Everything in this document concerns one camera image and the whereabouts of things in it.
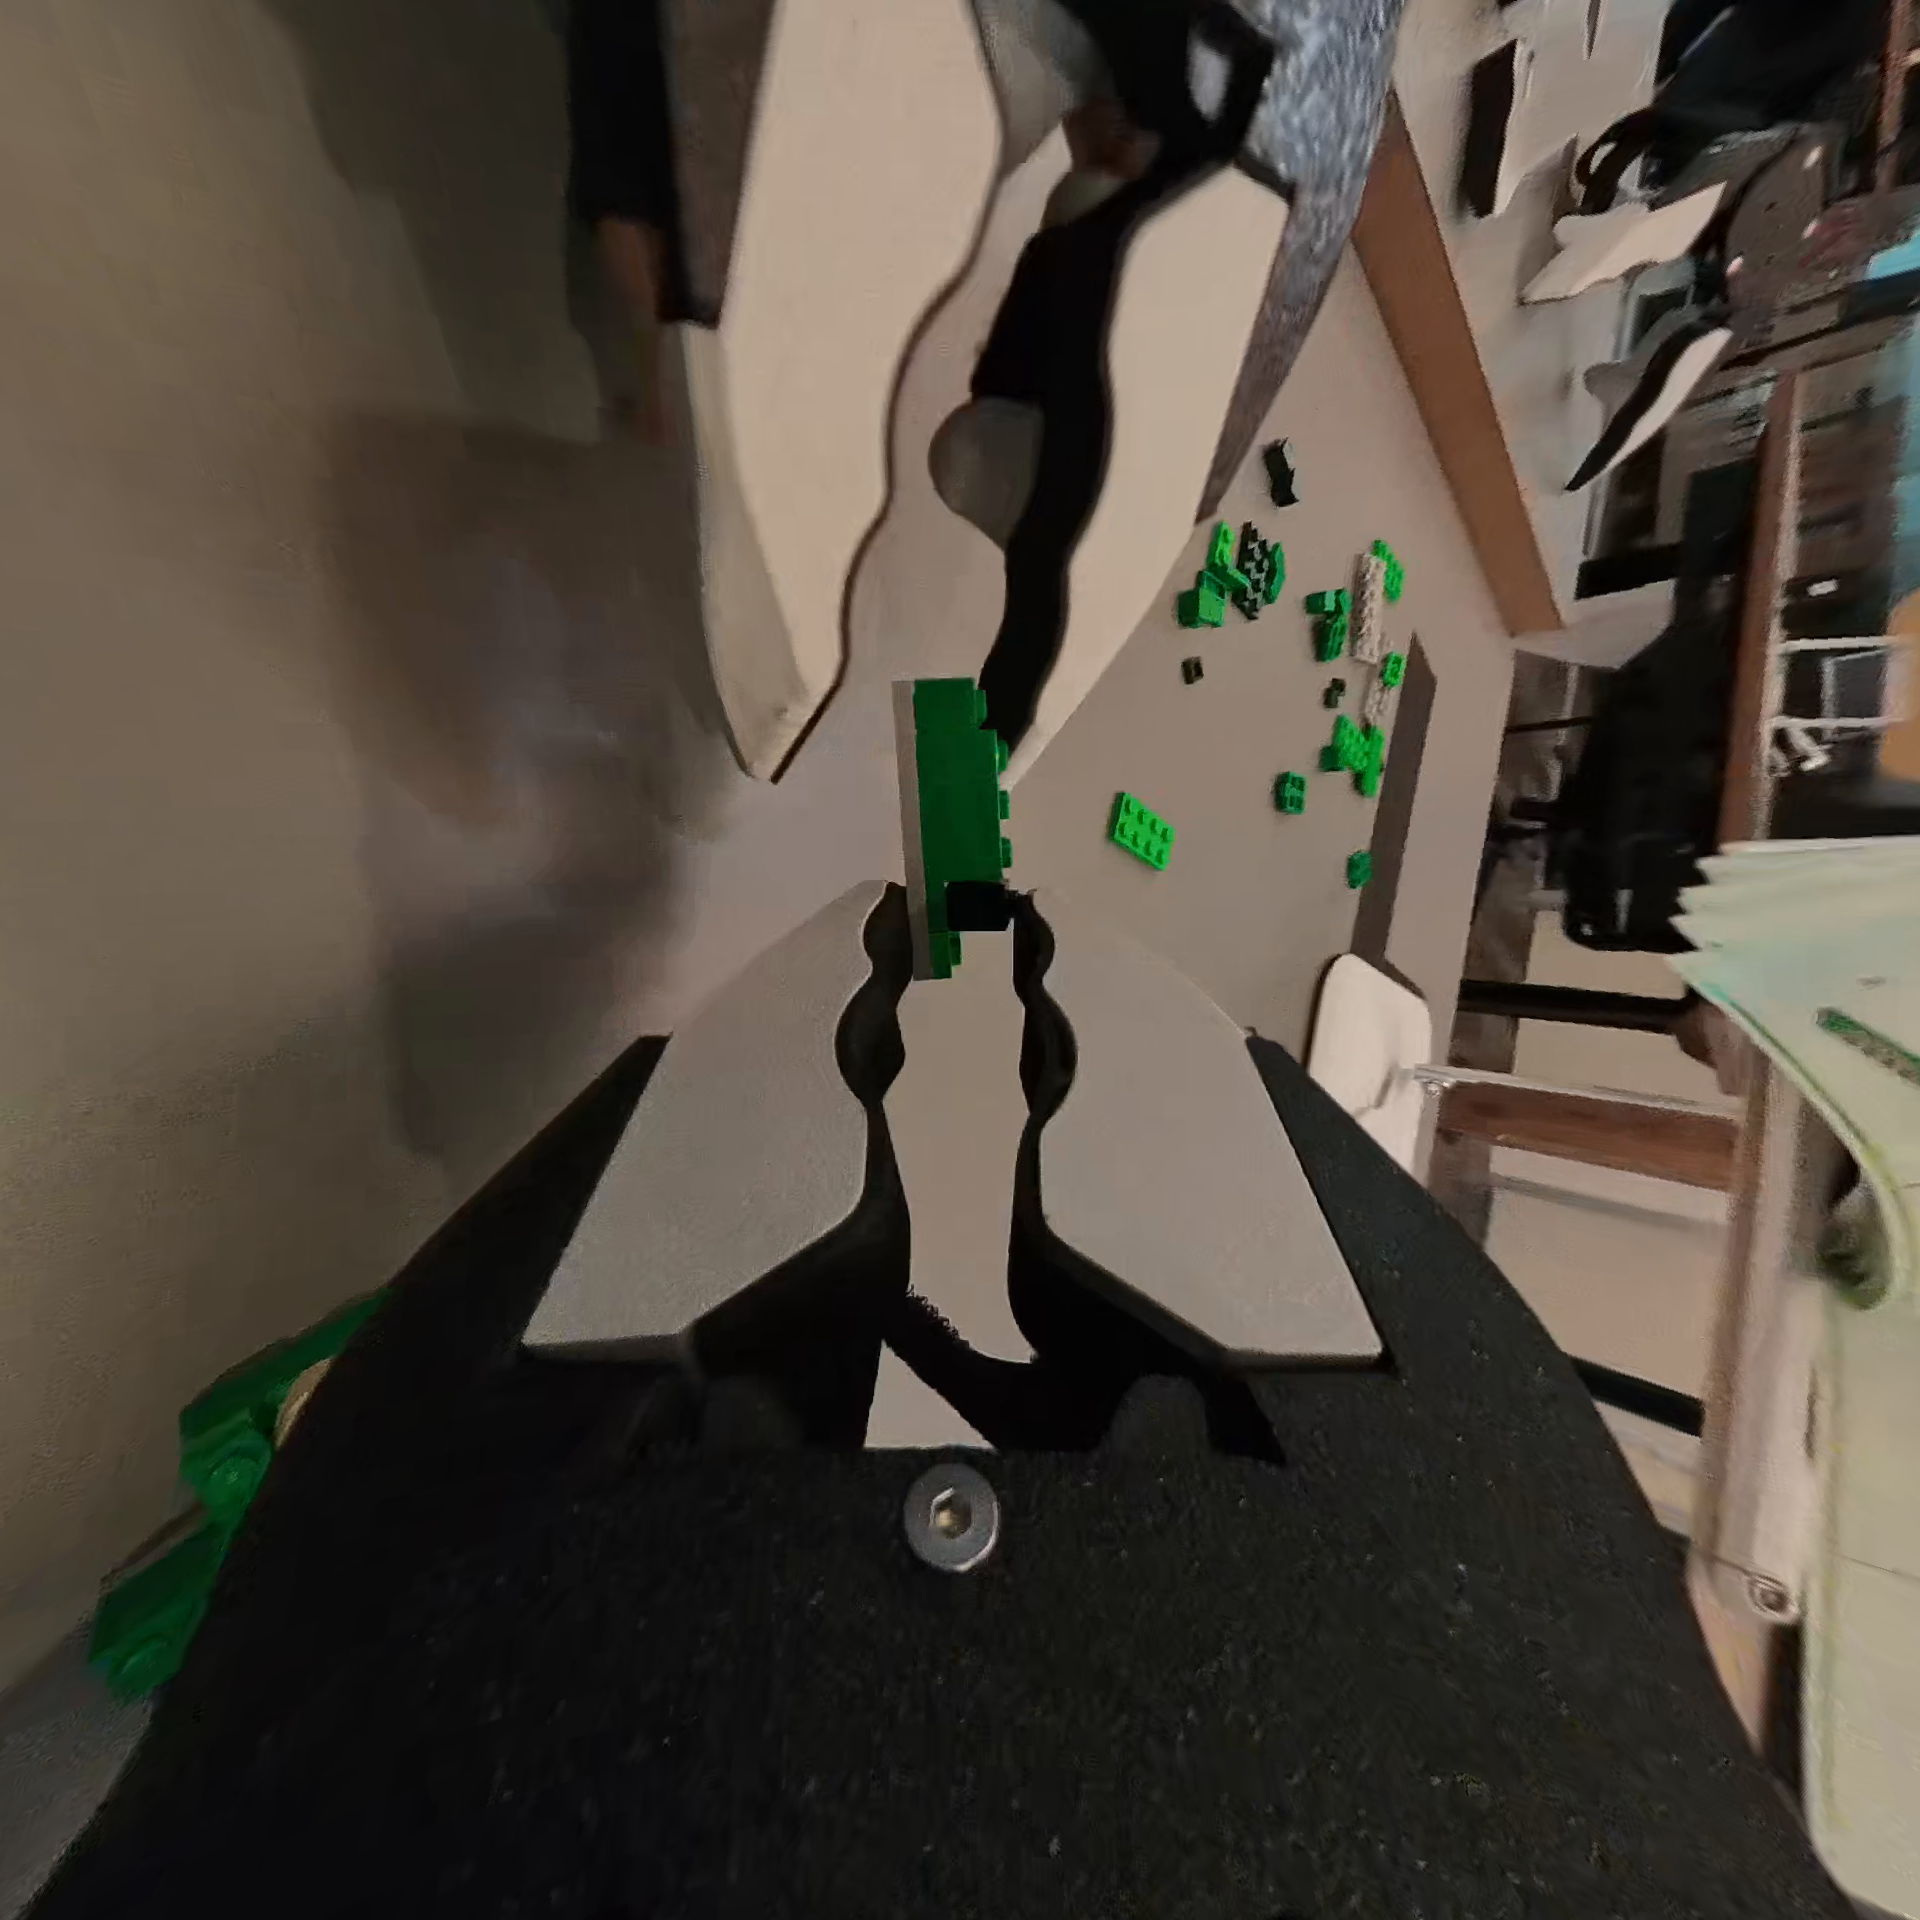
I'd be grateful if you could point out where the green and tan brick assembly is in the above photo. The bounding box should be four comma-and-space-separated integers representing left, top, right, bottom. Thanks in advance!
86, 1287, 394, 1706

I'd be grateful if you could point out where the open building instruction booklet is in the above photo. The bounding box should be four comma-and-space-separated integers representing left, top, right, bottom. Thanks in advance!
1671, 839, 1920, 1307

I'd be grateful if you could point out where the grey table with wooden edge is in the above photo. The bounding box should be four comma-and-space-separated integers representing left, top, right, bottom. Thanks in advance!
1351, 0, 1801, 639

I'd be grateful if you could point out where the grey desk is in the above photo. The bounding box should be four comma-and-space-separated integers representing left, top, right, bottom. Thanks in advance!
0, 0, 1517, 1802

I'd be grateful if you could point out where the green and grey brick assembly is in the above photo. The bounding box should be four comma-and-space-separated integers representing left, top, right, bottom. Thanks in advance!
892, 675, 1016, 986

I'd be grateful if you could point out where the scattered pile of toy bricks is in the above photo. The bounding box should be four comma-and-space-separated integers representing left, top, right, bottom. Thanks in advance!
1174, 435, 1414, 894

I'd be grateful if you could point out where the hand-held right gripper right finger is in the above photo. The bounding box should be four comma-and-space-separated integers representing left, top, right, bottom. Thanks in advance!
1010, 894, 1385, 1373

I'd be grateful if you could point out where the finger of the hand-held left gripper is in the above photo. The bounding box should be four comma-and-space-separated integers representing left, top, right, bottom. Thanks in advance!
928, 158, 1298, 792
679, 0, 1057, 783

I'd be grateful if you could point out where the black office chair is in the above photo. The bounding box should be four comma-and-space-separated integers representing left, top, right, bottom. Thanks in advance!
1551, 599, 1741, 954

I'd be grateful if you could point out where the black and white spare gripper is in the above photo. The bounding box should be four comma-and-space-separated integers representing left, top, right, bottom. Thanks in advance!
1517, 128, 1854, 495

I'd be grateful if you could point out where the white book stand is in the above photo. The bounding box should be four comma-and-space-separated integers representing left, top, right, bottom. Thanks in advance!
1308, 951, 1920, 1899

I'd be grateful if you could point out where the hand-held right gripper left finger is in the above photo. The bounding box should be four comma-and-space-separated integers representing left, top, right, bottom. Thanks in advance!
518, 877, 920, 1346

